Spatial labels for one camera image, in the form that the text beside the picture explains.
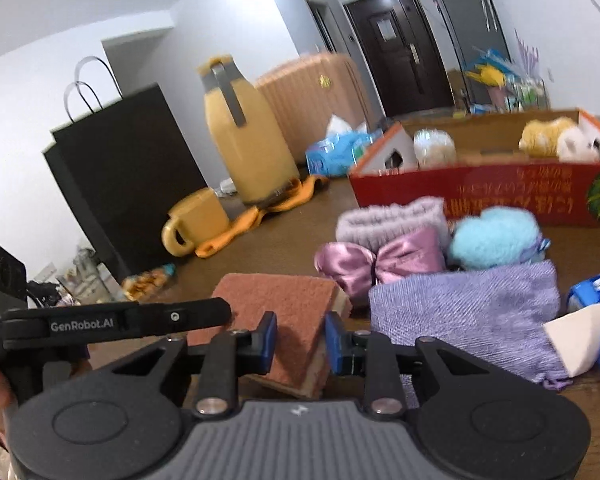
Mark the yellow thermos jug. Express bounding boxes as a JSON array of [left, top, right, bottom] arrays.
[[196, 55, 301, 207]]

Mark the snack packet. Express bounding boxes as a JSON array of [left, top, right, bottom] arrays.
[[121, 263, 177, 302]]

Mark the grey refrigerator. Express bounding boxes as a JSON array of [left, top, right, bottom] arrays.
[[426, 0, 513, 111]]

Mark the purple satin bow scrunchie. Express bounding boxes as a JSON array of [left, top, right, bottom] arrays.
[[314, 227, 448, 306]]

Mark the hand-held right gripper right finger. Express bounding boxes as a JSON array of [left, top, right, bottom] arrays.
[[325, 311, 490, 421]]

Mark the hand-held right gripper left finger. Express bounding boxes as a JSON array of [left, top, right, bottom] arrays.
[[111, 311, 279, 420]]

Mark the peach ribbed suitcase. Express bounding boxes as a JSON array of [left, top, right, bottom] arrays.
[[254, 51, 381, 166]]

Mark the yellow mug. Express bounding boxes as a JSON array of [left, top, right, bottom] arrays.
[[161, 187, 233, 258]]

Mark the blue and yellow bundle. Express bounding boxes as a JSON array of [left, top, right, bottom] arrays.
[[465, 49, 513, 88]]

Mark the lavender fluffy headband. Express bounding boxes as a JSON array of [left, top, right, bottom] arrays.
[[336, 197, 451, 256]]

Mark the grey interior door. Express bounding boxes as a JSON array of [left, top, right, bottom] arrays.
[[302, 0, 338, 53]]

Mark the black paper bag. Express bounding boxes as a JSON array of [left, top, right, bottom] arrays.
[[42, 55, 216, 286]]

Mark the red cardboard box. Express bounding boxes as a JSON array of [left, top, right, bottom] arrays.
[[348, 107, 600, 228]]

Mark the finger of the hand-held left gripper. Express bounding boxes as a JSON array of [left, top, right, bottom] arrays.
[[2, 297, 232, 351]]

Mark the purple knitted pouch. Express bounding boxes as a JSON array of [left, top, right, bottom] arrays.
[[369, 260, 573, 391]]

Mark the white wedge makeup sponge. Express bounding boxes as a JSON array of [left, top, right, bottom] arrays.
[[542, 304, 600, 378]]

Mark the yellow and white plush sheep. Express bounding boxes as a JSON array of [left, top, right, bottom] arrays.
[[518, 116, 600, 163]]

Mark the blue tissue pack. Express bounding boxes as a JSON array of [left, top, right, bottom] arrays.
[[305, 115, 386, 178]]

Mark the dark brown entrance door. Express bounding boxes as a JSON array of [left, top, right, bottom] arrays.
[[342, 0, 456, 118]]

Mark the orange cloth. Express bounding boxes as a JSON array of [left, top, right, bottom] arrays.
[[195, 175, 331, 259]]

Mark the red-brown scouring sponge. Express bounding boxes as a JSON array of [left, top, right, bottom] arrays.
[[187, 273, 352, 398]]

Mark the small storage rack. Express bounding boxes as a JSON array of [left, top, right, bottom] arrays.
[[485, 77, 551, 113]]

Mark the cream fluffy puff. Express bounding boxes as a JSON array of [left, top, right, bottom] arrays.
[[412, 129, 456, 167]]

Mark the blue fluffy heart puff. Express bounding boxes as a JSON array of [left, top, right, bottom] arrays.
[[450, 208, 551, 271]]

